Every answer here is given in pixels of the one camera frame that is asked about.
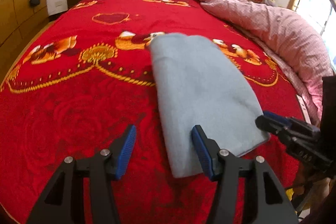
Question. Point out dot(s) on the black wall-mounted device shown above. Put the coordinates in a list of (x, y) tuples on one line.
[(34, 3)]

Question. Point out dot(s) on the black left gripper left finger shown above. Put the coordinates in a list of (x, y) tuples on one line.
[(80, 190)]

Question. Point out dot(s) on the grey pants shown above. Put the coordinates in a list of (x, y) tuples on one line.
[(198, 85)]

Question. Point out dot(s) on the white pink smartphone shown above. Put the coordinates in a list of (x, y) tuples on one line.
[(303, 109)]

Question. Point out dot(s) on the window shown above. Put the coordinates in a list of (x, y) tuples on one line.
[(320, 14)]

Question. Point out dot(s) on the pink striped duvet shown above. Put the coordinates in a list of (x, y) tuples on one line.
[(291, 41)]

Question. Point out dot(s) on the red patterned bed blanket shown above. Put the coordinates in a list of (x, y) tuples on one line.
[(87, 77)]

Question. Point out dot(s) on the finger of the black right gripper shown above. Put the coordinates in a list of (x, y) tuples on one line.
[(275, 117), (271, 126)]

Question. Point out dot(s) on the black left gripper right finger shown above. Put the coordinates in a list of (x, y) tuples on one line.
[(250, 180)]

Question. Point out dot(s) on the wooden wardrobe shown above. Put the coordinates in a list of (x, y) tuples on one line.
[(19, 23)]

